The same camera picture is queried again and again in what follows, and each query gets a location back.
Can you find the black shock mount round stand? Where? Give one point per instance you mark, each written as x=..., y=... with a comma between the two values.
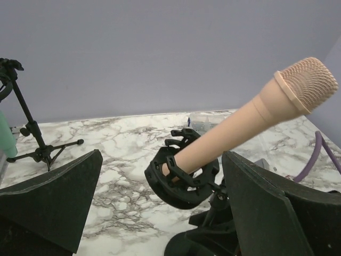
x=215, y=232

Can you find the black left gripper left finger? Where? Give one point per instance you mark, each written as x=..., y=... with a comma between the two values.
x=47, y=214

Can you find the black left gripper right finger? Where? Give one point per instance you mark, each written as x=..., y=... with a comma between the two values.
x=276, y=216

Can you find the black tripod microphone stand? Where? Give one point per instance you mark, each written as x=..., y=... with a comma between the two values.
x=44, y=153

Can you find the peach pink microphone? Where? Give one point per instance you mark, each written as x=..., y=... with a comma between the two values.
x=293, y=92

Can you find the clear plastic screw box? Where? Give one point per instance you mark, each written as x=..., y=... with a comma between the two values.
x=202, y=122

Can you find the mint green microphone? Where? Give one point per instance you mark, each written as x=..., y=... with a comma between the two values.
x=7, y=139

